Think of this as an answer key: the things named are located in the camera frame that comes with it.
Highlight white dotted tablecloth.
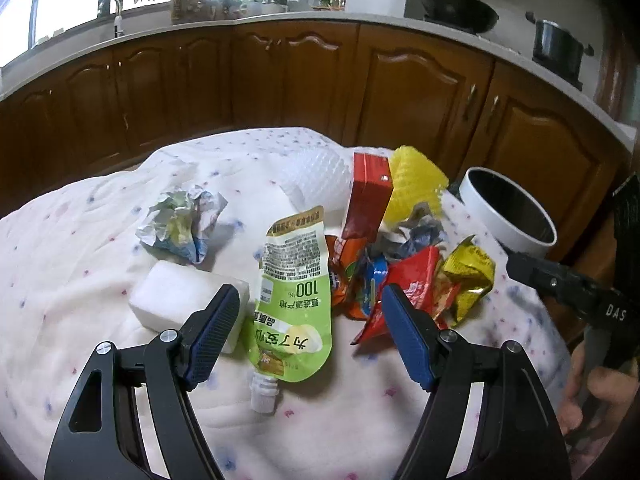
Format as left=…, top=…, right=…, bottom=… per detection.
left=0, top=127, right=574, bottom=480

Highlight orange snack wrapper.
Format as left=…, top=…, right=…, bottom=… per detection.
left=326, top=235, right=388, bottom=321

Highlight right hand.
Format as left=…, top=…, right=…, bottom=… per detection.
left=558, top=342, right=639, bottom=440

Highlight green yoghurt pouch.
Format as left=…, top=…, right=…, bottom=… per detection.
left=241, top=206, right=333, bottom=415

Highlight black wok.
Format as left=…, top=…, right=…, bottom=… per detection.
left=421, top=0, right=499, bottom=35

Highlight white paper ball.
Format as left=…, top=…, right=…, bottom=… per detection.
left=136, top=184, right=228, bottom=266

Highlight yellow foil wrapper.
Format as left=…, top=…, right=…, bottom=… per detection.
left=435, top=235, right=496, bottom=328

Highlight white rimmed black trash bin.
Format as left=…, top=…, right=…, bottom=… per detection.
left=458, top=167, right=558, bottom=258

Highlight white foam block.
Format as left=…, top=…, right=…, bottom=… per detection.
left=129, top=261, right=250, bottom=354

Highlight red carton box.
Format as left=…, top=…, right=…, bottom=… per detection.
left=341, top=153, right=394, bottom=242

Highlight brown wooden kitchen cabinets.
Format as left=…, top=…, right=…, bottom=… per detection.
left=1, top=18, right=631, bottom=275

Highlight red snack wrapper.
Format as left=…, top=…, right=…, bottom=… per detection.
left=352, top=246, right=459, bottom=344

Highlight yellow foam fruit net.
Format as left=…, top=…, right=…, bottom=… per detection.
left=384, top=145, right=449, bottom=226

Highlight kitchen faucet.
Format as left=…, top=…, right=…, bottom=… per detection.
left=98, top=0, right=125, bottom=38

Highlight white foam fruit net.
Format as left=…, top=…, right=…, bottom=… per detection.
left=278, top=148, right=352, bottom=212

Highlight black cooking pot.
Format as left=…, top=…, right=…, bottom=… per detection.
left=525, top=11, right=594, bottom=90

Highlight grey crumpled paper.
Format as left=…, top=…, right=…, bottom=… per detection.
left=371, top=202, right=447, bottom=262

